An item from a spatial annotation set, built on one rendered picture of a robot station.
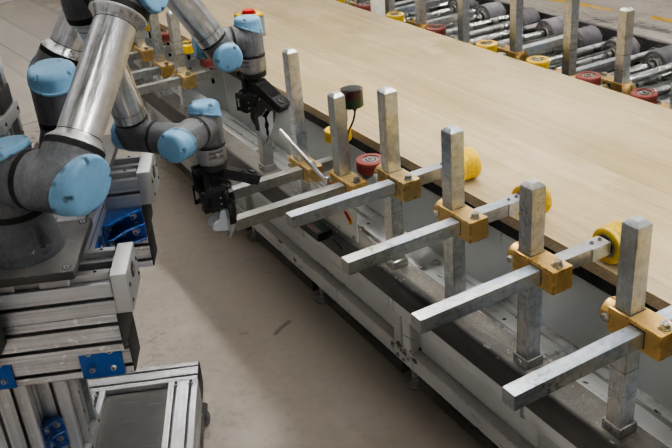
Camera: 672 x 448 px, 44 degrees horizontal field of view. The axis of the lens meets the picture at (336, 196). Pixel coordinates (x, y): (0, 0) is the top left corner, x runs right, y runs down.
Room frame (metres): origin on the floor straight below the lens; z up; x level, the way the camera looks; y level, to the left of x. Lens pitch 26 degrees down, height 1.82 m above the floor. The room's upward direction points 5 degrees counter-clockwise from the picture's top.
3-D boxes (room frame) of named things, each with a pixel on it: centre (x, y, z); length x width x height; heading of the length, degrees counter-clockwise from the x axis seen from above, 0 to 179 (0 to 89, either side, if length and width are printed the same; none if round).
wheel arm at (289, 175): (2.23, 0.15, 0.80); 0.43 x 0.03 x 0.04; 118
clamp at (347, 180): (2.07, -0.04, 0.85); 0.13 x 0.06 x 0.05; 28
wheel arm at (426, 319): (1.36, -0.34, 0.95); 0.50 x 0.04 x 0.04; 118
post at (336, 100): (2.09, -0.02, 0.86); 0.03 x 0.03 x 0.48; 28
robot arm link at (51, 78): (1.99, 0.66, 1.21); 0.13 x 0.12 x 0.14; 18
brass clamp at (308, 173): (2.29, 0.08, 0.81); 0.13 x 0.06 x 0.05; 28
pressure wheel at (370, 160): (2.08, -0.10, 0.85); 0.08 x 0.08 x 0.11
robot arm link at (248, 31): (2.27, 0.20, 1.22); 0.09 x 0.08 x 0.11; 108
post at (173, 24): (3.19, 0.56, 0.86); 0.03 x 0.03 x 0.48; 28
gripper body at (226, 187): (1.87, 0.30, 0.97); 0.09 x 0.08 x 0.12; 118
